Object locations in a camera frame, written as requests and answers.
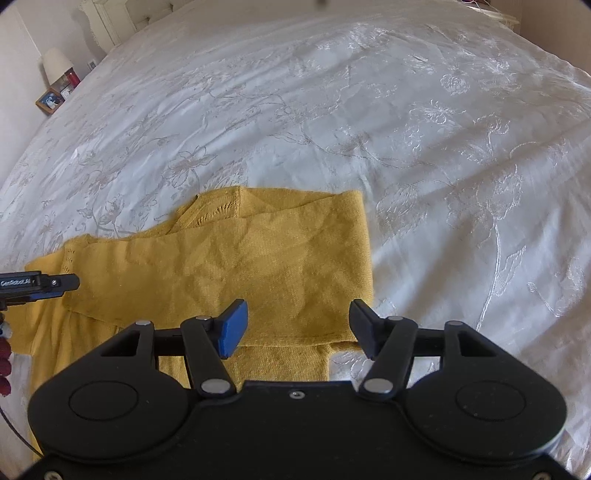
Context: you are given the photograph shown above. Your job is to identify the white headboard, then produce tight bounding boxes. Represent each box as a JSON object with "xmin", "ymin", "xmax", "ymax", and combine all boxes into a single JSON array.
[{"xmin": 78, "ymin": 0, "xmax": 139, "ymax": 48}]

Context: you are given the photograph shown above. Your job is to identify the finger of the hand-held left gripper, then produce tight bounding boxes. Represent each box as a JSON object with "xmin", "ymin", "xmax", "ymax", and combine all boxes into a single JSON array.
[{"xmin": 49, "ymin": 274, "xmax": 81, "ymax": 292}]

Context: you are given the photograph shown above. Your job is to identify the dark red beaded band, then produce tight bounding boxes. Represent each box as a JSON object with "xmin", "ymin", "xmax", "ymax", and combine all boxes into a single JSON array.
[{"xmin": 0, "ymin": 313, "xmax": 12, "ymax": 398}]

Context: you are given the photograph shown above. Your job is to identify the white embroidered bedspread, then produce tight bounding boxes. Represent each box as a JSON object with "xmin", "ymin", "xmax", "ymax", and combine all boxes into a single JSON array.
[{"xmin": 0, "ymin": 0, "xmax": 591, "ymax": 476}]

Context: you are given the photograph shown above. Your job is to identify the yellow knit sweater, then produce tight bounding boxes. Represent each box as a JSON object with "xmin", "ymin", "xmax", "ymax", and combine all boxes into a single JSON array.
[{"xmin": 8, "ymin": 186, "xmax": 374, "ymax": 457}]

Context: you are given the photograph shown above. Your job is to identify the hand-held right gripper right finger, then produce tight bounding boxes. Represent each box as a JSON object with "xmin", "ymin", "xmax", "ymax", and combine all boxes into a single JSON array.
[{"xmin": 348, "ymin": 299, "xmax": 502, "ymax": 401}]

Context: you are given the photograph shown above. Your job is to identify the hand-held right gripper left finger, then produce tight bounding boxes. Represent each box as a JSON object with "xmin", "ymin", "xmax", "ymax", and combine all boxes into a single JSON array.
[{"xmin": 98, "ymin": 298, "xmax": 249, "ymax": 399}]

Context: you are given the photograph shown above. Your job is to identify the wooden picture frame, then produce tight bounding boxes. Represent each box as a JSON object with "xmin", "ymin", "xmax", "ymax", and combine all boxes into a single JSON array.
[{"xmin": 35, "ymin": 88, "xmax": 66, "ymax": 116}]

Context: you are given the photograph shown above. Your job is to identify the black cable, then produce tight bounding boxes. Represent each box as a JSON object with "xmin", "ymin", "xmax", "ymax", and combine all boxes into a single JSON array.
[{"xmin": 0, "ymin": 407, "xmax": 41, "ymax": 461}]

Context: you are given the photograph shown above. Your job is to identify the white table lamp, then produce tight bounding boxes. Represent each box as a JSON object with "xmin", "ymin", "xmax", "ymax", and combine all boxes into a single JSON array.
[{"xmin": 41, "ymin": 47, "xmax": 73, "ymax": 87}]

